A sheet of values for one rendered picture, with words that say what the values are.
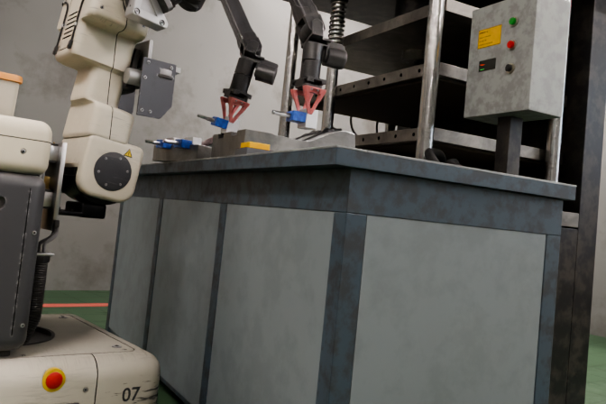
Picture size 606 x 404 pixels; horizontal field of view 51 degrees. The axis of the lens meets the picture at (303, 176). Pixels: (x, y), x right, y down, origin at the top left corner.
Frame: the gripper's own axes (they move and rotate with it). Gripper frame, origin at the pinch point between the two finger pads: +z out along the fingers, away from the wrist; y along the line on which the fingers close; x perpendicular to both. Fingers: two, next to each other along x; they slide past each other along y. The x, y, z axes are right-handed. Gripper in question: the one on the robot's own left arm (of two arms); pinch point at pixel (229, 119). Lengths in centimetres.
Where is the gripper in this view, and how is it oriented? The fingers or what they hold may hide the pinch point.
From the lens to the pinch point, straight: 201.4
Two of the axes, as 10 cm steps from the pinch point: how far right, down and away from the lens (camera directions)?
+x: -8.4, -2.7, -4.7
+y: -4.5, -1.3, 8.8
